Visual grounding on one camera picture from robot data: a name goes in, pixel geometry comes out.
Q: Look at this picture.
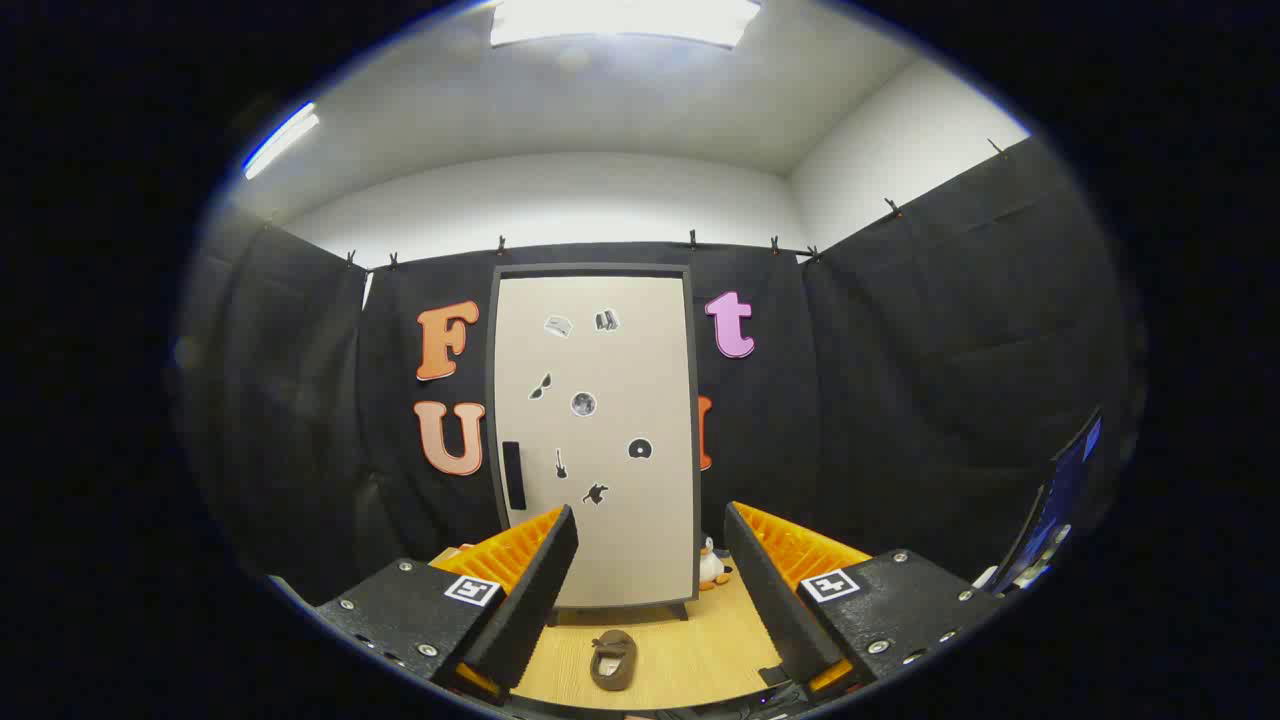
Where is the black backdrop cloth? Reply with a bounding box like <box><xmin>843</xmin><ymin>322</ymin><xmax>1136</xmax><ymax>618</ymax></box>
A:
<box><xmin>175</xmin><ymin>135</ymin><xmax>1131</xmax><ymax>606</ymax></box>

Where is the ceiling light panel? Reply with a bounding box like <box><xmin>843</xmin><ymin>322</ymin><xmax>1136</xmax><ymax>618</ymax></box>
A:
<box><xmin>488</xmin><ymin>0</ymin><xmax>763</xmax><ymax>49</ymax></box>

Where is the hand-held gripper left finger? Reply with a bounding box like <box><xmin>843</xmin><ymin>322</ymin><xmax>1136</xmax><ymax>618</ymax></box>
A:
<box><xmin>315</xmin><ymin>505</ymin><xmax>581</xmax><ymax>701</ymax></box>

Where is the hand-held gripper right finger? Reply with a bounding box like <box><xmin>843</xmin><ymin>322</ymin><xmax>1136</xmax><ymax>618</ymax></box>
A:
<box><xmin>722</xmin><ymin>500</ymin><xmax>1006</xmax><ymax>701</ymax></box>

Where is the dark grey shoe cabinet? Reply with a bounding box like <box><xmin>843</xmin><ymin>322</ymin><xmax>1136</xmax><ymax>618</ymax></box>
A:
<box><xmin>485</xmin><ymin>263</ymin><xmax>701</xmax><ymax>626</ymax></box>

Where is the brown fuzzy shoe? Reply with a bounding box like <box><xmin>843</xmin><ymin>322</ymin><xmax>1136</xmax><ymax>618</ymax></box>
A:
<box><xmin>589</xmin><ymin>629</ymin><xmax>639</xmax><ymax>692</ymax></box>

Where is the penguin plush toy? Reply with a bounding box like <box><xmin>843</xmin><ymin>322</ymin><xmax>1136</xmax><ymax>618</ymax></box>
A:
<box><xmin>698</xmin><ymin>536</ymin><xmax>734</xmax><ymax>591</ymax></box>

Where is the beige shoe cabinet door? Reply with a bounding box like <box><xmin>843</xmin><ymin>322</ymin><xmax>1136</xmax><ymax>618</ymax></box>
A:
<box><xmin>495</xmin><ymin>275</ymin><xmax>698</xmax><ymax>609</ymax></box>

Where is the ceiling strip light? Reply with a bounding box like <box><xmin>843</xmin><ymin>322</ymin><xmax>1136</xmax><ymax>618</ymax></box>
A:
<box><xmin>243</xmin><ymin>102</ymin><xmax>321</xmax><ymax>181</ymax></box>

